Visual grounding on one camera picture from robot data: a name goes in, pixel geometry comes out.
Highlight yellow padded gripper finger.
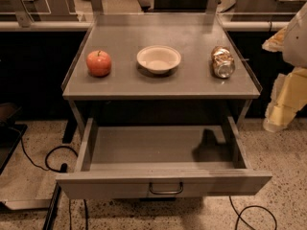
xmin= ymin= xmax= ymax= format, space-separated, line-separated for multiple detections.
xmin=263 ymin=67 xmax=307 ymax=132

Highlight grey top drawer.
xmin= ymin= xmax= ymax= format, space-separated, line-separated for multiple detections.
xmin=57 ymin=117 xmax=272 ymax=199

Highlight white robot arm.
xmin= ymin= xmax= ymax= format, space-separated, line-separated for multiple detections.
xmin=262 ymin=4 xmax=307 ymax=132

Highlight grey drawer cabinet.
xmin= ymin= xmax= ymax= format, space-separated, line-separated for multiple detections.
xmin=63 ymin=13 xmax=261 ymax=131

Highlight white paper bowl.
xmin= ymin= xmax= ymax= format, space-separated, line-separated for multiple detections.
xmin=136 ymin=45 xmax=181 ymax=74

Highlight red apple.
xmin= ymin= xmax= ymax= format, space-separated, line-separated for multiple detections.
xmin=86 ymin=50 xmax=111 ymax=77

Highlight black bar on floor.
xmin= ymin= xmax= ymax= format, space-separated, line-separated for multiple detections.
xmin=43 ymin=183 xmax=61 ymax=230

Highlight dark object left edge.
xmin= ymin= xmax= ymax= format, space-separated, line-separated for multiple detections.
xmin=0 ymin=103 xmax=27 ymax=174

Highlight black cable right floor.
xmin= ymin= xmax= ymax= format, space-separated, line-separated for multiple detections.
xmin=227 ymin=195 xmax=278 ymax=230

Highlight white horizontal rail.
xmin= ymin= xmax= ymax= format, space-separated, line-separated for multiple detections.
xmin=0 ymin=21 xmax=91 ymax=32

